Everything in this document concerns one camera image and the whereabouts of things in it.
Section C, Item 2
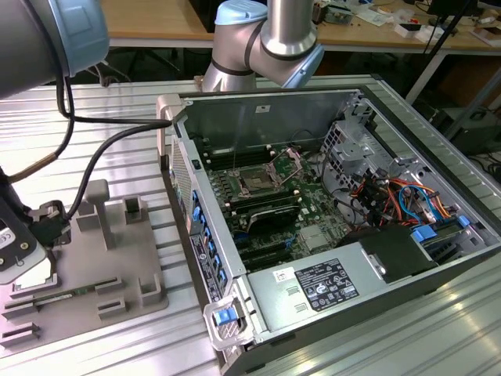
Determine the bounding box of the white desk leg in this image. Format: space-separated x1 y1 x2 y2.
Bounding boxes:
405 50 449 103

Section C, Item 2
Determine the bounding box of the black expansion card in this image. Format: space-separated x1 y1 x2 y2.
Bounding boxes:
246 206 301 236

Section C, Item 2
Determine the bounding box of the orange wire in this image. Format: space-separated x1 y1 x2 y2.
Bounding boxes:
385 178 459 220

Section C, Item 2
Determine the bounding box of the black equipment box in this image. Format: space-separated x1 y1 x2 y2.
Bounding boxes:
449 109 501 157

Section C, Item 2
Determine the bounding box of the blue wire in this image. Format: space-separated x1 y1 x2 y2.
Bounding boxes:
398 184 438 225

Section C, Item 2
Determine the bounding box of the green motherboard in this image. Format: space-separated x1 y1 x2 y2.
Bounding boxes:
203 132 373 275

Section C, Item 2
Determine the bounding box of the silver metal disk bay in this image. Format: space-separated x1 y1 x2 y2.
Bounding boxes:
319 119 395 197

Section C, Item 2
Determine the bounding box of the plain silver case handle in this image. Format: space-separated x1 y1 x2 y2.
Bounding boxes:
156 93 186 158

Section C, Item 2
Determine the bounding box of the silver square heatsink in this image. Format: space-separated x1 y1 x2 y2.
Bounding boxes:
299 225 328 251

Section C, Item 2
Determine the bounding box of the wooden desk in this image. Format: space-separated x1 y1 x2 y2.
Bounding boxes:
99 0 501 56

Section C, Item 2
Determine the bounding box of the metal socket cover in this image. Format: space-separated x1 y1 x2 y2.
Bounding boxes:
268 146 306 187

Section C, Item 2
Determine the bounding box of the case handle with blue latch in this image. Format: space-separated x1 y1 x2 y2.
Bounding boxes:
203 296 256 351

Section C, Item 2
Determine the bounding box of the red wire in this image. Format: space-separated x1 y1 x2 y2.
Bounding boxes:
363 175 398 226

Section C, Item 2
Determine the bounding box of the black expansion slot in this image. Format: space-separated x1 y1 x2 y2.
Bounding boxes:
237 240 291 262

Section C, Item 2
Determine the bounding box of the black wire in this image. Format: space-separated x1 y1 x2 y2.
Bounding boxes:
311 150 373 232

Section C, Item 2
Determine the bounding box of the black screw-lock cable plug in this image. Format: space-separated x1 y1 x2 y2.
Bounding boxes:
30 201 72 250

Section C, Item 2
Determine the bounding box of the black RAM slot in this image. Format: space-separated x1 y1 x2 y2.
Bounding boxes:
225 186 301 205
205 151 273 168
230 195 302 215
201 143 272 158

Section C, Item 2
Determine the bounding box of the grey power supply unit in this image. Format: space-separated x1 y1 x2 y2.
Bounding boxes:
246 239 388 334

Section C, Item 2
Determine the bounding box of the small white box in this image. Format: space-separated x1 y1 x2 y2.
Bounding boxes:
395 22 431 43

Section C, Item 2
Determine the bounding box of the large blue plastic latch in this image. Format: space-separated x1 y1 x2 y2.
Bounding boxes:
410 225 438 244

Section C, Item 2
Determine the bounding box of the CPU with silver top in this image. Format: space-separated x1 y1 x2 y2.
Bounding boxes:
17 258 52 289

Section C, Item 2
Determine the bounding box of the black stand pole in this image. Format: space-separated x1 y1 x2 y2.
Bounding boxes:
424 0 465 56

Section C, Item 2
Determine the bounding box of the CPU socket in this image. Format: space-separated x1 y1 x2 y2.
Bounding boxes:
234 166 283 201

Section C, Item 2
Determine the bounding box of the beige sleeved cable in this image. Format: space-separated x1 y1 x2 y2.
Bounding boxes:
5 152 62 183

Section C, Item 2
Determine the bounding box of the grey parts rack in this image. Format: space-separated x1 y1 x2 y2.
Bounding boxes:
0 179 169 353

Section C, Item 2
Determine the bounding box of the green RAM stick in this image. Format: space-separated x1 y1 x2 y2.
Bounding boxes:
33 284 99 305

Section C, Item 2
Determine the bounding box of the thick black cable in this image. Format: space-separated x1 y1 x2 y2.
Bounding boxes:
54 74 175 220

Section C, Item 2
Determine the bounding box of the black plastic air shroud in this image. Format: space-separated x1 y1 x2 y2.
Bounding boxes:
336 225 440 285

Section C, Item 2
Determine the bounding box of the open PC case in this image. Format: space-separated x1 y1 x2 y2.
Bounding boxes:
156 86 501 376

